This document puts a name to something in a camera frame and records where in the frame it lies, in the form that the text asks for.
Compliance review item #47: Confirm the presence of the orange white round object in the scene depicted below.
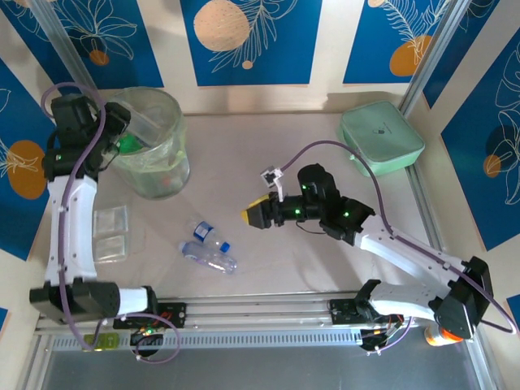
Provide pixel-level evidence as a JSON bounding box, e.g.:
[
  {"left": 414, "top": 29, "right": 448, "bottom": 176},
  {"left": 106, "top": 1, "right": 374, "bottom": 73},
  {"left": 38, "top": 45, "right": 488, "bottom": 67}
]
[{"left": 424, "top": 327, "right": 462, "bottom": 347}]

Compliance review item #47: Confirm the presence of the clear rectangular plastic bottle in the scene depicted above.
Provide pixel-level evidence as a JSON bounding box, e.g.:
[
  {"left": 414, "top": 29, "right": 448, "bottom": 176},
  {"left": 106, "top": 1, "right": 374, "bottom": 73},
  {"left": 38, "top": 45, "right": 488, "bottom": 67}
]
[{"left": 121, "top": 100, "right": 166, "bottom": 144}]

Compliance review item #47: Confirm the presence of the clear bottle purple tint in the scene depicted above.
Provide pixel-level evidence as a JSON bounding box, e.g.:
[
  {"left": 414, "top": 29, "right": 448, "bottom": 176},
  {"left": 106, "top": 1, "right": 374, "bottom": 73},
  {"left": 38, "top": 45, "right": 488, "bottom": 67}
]
[{"left": 177, "top": 240, "right": 239, "bottom": 275}]

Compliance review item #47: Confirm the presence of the crumpled blue label bottle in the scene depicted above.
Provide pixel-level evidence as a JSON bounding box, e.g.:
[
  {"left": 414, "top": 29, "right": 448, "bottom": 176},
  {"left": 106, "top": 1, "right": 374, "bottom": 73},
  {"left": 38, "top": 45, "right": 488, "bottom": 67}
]
[{"left": 185, "top": 218, "right": 232, "bottom": 252}]

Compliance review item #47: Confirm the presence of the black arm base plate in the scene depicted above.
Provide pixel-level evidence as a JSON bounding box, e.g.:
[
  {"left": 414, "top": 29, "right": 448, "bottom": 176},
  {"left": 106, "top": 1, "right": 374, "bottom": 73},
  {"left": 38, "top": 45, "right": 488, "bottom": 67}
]
[
  {"left": 328, "top": 299, "right": 359, "bottom": 326},
  {"left": 156, "top": 302, "right": 189, "bottom": 328}
]

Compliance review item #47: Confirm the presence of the blue floral wall panel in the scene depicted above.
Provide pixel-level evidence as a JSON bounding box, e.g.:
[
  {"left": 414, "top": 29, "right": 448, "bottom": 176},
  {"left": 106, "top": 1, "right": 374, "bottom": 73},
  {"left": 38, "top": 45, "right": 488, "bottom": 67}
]
[
  {"left": 342, "top": 0, "right": 453, "bottom": 85},
  {"left": 180, "top": 0, "right": 323, "bottom": 87},
  {"left": 422, "top": 0, "right": 501, "bottom": 110},
  {"left": 0, "top": 58, "right": 71, "bottom": 262},
  {"left": 0, "top": 0, "right": 86, "bottom": 118},
  {"left": 440, "top": 37, "right": 520, "bottom": 252},
  {"left": 50, "top": 0, "right": 164, "bottom": 91}
]

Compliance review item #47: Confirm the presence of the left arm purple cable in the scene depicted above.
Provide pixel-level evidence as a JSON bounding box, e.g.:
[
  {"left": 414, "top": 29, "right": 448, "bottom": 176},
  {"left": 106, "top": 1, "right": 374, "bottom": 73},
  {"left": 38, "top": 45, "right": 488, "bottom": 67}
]
[{"left": 41, "top": 82, "right": 183, "bottom": 363}]

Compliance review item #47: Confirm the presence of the grey slotted cable duct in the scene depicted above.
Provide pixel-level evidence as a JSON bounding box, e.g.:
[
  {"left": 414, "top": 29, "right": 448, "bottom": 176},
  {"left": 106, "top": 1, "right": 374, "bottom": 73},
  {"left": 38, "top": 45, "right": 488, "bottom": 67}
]
[{"left": 51, "top": 327, "right": 363, "bottom": 351}]

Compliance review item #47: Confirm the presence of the aluminium table side rail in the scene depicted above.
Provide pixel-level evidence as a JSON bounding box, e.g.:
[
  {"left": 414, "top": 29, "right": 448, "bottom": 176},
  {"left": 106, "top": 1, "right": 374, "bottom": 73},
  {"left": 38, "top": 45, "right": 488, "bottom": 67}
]
[{"left": 405, "top": 165, "right": 444, "bottom": 249}]

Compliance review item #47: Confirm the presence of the yellow green button box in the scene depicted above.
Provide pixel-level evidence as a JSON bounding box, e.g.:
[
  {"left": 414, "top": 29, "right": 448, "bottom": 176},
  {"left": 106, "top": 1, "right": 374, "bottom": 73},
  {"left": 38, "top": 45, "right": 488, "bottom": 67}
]
[{"left": 84, "top": 332, "right": 121, "bottom": 350}]

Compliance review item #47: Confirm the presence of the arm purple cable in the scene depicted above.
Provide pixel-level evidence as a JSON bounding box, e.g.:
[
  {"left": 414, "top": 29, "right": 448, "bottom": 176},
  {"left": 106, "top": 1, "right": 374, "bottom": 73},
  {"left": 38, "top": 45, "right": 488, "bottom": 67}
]
[
  {"left": 41, "top": 82, "right": 183, "bottom": 363},
  {"left": 280, "top": 140, "right": 518, "bottom": 358}
]

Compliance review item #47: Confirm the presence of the aluminium frame post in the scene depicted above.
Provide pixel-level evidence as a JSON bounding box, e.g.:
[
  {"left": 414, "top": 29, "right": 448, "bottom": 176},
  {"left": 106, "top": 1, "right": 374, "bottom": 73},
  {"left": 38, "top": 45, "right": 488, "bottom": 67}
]
[
  {"left": 28, "top": 0, "right": 102, "bottom": 105},
  {"left": 399, "top": 0, "right": 469, "bottom": 115}
]

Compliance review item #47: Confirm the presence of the clear bin with green liner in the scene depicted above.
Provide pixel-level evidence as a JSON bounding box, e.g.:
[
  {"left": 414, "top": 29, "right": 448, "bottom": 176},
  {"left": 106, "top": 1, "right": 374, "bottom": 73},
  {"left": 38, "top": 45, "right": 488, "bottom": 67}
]
[{"left": 106, "top": 86, "right": 191, "bottom": 200}]

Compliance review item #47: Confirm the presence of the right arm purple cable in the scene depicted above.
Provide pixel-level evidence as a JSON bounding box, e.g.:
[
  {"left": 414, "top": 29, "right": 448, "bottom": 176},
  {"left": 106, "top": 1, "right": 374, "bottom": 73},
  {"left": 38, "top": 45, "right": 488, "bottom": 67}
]
[{"left": 280, "top": 140, "right": 518, "bottom": 358}]

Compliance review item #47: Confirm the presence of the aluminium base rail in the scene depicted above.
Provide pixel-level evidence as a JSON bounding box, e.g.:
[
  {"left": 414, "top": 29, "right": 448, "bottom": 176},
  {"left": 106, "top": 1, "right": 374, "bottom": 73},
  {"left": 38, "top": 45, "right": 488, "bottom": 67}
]
[{"left": 34, "top": 290, "right": 438, "bottom": 331}]

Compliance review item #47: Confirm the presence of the clear plastic box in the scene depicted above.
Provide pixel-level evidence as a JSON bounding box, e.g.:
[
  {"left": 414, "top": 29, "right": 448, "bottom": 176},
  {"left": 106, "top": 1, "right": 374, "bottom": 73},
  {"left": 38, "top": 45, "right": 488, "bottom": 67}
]
[
  {"left": 93, "top": 234, "right": 128, "bottom": 261},
  {"left": 92, "top": 205, "right": 130, "bottom": 236}
]

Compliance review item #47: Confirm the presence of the mint green zip case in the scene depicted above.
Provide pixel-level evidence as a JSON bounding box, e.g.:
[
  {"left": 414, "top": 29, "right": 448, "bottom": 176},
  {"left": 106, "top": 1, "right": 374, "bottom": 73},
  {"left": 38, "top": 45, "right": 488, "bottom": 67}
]
[{"left": 336, "top": 100, "right": 427, "bottom": 179}]

